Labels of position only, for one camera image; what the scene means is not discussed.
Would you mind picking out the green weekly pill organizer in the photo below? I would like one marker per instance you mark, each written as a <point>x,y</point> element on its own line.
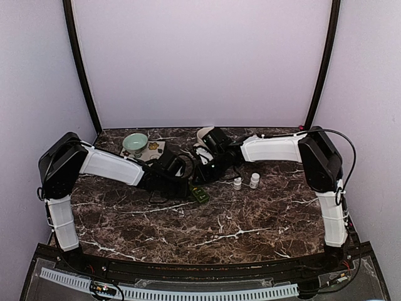
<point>198,194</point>

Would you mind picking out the right black frame post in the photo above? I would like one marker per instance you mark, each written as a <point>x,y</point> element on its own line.
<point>324,65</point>

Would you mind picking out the floral square plate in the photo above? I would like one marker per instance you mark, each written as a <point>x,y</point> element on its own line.
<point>153,150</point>

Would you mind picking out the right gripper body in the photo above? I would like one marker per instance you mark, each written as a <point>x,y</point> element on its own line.
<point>216,171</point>

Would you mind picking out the black frame post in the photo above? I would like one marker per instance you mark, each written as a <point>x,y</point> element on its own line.
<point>324,65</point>
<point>79,64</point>

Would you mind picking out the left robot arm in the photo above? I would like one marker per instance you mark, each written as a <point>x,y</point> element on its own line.
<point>71,158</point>

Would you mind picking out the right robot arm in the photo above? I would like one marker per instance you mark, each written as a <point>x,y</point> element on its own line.
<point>321,161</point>

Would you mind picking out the black front rail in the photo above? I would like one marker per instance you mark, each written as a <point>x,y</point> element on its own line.
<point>304,269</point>

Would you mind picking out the white pill bottle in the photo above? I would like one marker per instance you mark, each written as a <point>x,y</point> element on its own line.
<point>254,180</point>
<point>237,183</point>

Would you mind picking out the left black frame post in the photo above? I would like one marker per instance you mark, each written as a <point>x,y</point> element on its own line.
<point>79,64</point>

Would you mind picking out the cream ceramic mug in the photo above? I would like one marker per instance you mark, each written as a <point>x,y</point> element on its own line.
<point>200,135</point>

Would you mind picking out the white slotted cable duct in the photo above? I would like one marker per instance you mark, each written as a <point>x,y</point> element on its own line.
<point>157,290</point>

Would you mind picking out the teal bowl on plate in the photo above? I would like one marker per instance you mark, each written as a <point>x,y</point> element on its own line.
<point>135,143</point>

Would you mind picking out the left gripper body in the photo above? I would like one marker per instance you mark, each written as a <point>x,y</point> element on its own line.
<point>170,189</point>

